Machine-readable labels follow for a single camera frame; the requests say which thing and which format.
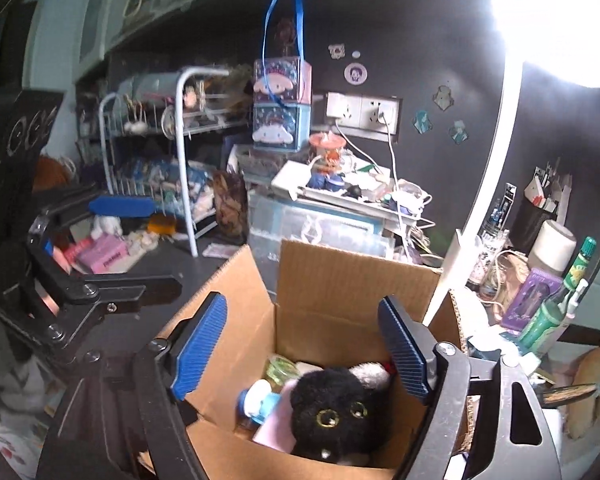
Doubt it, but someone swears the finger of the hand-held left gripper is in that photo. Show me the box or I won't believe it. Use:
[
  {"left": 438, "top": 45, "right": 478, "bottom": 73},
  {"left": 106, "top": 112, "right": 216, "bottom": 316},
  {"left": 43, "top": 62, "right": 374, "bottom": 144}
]
[
  {"left": 44, "top": 273, "right": 184, "bottom": 344},
  {"left": 29, "top": 191, "right": 157, "bottom": 235}
]

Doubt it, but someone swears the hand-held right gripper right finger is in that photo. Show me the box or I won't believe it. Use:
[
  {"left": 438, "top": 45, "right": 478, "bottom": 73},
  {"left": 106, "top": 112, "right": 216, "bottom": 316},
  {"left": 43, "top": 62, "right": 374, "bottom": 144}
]
[{"left": 377, "top": 296, "right": 563, "bottom": 480}]

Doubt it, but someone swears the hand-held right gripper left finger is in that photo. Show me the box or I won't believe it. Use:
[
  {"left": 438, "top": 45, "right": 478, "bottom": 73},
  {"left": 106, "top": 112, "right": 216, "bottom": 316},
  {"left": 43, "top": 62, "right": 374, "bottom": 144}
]
[{"left": 37, "top": 291, "right": 228, "bottom": 480}]

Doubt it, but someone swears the white and blue lens case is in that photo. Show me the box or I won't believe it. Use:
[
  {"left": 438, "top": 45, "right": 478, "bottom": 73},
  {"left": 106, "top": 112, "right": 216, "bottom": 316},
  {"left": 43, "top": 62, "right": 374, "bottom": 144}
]
[{"left": 237, "top": 378, "right": 282, "bottom": 429}]

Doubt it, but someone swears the clear cup with green jelly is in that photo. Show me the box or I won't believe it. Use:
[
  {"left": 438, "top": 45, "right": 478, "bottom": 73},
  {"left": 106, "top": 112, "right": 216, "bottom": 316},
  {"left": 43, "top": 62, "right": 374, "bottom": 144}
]
[{"left": 265, "top": 354, "right": 301, "bottom": 387}]

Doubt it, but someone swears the black plush cat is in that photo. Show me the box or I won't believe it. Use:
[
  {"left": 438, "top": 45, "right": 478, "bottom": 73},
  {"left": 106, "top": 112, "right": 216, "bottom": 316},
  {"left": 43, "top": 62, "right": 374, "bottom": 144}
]
[{"left": 289, "top": 365, "right": 397, "bottom": 467}]

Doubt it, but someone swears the cardboard box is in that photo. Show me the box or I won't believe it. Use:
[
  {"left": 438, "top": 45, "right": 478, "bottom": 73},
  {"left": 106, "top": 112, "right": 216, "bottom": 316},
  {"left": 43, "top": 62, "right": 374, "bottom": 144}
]
[{"left": 139, "top": 239, "right": 482, "bottom": 477}]

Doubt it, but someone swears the lilac rectangular box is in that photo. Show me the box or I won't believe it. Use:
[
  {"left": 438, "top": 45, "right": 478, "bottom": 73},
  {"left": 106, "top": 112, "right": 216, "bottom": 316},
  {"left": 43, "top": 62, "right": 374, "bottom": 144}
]
[{"left": 251, "top": 379, "right": 302, "bottom": 454}]

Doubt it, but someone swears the white plush bunny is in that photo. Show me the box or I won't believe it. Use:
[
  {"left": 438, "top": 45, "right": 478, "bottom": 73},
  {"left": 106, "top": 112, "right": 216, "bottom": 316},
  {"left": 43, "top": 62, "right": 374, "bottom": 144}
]
[{"left": 90, "top": 214, "right": 124, "bottom": 242}]

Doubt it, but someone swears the orange box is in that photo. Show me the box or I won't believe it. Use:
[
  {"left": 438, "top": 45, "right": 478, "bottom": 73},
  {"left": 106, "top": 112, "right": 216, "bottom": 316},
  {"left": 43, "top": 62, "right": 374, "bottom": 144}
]
[{"left": 146, "top": 213, "right": 179, "bottom": 237}]

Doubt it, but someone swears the pink glitter box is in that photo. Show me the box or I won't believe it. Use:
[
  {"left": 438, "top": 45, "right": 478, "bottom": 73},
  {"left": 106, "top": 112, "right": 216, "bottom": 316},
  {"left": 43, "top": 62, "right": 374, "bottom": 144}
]
[{"left": 74, "top": 234, "right": 132, "bottom": 276}]

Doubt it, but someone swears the blue cartoon printed box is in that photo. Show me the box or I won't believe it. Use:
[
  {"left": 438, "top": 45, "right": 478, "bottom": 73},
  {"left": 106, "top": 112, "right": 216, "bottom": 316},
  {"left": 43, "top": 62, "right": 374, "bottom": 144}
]
[{"left": 114, "top": 159, "right": 212, "bottom": 203}]

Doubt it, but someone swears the red tube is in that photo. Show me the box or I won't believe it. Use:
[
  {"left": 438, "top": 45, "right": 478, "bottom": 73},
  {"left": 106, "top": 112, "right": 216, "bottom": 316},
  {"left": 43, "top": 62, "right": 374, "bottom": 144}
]
[{"left": 54, "top": 239, "right": 94, "bottom": 267}]

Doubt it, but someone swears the white packet red print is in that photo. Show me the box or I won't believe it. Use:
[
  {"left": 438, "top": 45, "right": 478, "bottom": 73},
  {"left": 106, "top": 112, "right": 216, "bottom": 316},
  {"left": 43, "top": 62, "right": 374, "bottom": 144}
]
[{"left": 201, "top": 241, "right": 242, "bottom": 260}]

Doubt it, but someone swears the snack print card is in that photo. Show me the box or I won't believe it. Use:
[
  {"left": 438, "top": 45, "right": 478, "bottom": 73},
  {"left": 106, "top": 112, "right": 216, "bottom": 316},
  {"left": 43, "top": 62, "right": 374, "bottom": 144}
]
[{"left": 211, "top": 169, "right": 249, "bottom": 239}]

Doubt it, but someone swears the purple box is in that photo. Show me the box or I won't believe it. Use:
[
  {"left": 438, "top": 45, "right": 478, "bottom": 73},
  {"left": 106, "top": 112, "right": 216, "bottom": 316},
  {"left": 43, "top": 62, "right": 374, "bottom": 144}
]
[{"left": 500, "top": 267, "right": 564, "bottom": 337}]

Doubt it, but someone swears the clear zip bag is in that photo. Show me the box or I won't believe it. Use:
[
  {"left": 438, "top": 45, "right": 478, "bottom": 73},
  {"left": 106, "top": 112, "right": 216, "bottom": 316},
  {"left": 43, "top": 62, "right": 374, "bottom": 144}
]
[{"left": 249, "top": 194, "right": 397, "bottom": 262}]

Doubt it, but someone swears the green glass bottle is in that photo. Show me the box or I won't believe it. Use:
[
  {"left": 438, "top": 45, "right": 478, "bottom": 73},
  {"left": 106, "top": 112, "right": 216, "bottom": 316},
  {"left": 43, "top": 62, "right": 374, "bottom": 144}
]
[{"left": 516, "top": 236, "right": 598, "bottom": 357}]

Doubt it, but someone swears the white cluttered tray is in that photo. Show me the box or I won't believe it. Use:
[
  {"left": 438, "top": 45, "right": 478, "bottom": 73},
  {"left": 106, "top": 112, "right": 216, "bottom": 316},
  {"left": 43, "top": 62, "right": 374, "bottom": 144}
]
[{"left": 271, "top": 159, "right": 425, "bottom": 233}]

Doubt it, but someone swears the small white carton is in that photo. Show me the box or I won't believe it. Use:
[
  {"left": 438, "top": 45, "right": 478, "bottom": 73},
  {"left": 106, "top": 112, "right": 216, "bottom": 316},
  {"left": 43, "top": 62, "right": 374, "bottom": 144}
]
[{"left": 271, "top": 161, "right": 322, "bottom": 197}]

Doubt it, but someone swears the blue cartoon tin box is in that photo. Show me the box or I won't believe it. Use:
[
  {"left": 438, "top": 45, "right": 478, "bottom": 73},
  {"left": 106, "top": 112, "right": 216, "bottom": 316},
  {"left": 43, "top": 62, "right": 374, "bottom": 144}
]
[{"left": 251, "top": 102, "right": 312, "bottom": 154}]

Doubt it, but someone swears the black pen holder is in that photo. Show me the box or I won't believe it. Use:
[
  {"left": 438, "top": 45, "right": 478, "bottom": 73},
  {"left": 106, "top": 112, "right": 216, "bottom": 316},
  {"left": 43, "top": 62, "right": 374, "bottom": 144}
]
[{"left": 509, "top": 194, "right": 562, "bottom": 257}]

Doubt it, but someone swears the white cylinder humidifier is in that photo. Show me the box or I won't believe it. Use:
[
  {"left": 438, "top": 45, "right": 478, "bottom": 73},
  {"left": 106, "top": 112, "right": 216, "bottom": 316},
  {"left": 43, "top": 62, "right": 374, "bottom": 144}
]
[{"left": 529, "top": 219, "right": 579, "bottom": 279}]

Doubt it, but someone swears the white desk lamp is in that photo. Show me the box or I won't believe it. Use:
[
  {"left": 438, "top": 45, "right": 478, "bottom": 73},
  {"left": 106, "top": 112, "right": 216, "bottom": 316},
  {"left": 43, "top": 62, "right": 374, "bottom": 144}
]
[{"left": 421, "top": 0, "right": 600, "bottom": 327}]

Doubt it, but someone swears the orange lidded cup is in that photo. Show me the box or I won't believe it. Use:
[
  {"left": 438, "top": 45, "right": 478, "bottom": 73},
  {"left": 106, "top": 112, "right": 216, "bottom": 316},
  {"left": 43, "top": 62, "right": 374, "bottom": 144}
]
[{"left": 308, "top": 131, "right": 347, "bottom": 172}]

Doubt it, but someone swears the brown bear spring figure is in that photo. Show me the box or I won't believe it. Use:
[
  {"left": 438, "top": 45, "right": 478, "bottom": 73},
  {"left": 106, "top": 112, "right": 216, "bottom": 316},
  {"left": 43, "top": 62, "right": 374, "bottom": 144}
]
[{"left": 274, "top": 16, "right": 302, "bottom": 59}]

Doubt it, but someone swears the cream figure sticker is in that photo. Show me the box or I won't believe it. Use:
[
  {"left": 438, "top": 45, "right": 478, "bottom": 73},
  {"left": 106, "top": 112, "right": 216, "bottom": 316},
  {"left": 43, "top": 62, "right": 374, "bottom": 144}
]
[{"left": 432, "top": 84, "right": 456, "bottom": 110}]

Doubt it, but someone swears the round portrait sticker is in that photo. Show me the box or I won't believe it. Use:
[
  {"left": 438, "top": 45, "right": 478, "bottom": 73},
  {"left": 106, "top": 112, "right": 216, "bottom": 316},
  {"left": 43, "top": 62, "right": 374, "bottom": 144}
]
[{"left": 343, "top": 62, "right": 369, "bottom": 85}]

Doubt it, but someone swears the white wire rack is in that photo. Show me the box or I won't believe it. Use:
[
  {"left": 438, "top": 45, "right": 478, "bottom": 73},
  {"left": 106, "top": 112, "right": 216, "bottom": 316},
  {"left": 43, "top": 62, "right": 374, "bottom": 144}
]
[{"left": 96, "top": 65, "right": 252, "bottom": 257}]

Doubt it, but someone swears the white charging cable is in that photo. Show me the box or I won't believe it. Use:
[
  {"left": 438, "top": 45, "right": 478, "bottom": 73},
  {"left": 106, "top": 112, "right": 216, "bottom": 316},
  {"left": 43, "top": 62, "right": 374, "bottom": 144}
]
[{"left": 379, "top": 109, "right": 433, "bottom": 262}]

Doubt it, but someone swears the white wall socket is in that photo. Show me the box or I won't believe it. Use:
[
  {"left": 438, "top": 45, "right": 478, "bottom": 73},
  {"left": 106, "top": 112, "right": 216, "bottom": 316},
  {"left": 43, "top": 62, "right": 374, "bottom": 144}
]
[{"left": 325, "top": 91, "right": 402, "bottom": 142}]

